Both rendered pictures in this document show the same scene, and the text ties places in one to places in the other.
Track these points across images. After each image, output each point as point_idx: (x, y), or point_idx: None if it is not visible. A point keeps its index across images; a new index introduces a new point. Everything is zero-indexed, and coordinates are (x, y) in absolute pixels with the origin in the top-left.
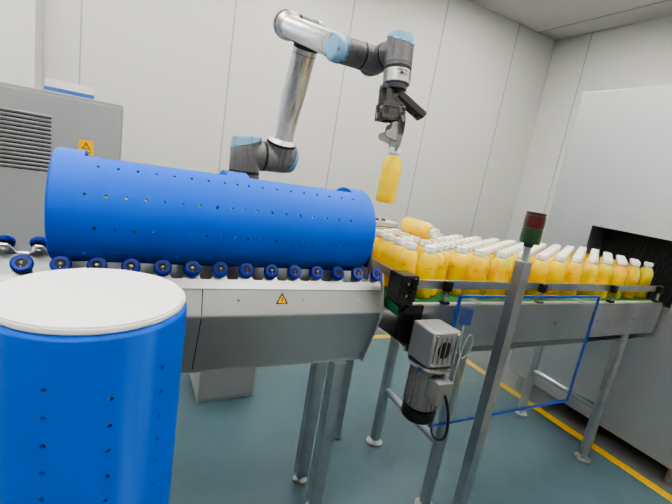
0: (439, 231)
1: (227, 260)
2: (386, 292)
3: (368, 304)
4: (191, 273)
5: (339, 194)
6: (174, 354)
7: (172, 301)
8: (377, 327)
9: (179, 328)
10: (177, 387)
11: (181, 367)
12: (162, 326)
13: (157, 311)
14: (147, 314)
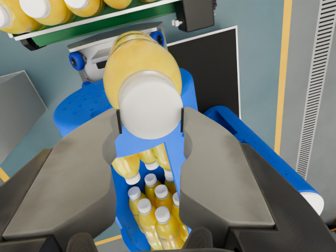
0: None
1: None
2: (146, 13)
3: (165, 44)
4: None
5: (181, 159)
6: (300, 179)
7: (306, 196)
8: (155, 22)
9: (305, 186)
10: (283, 167)
11: (281, 170)
12: (316, 192)
13: (315, 197)
14: (317, 199)
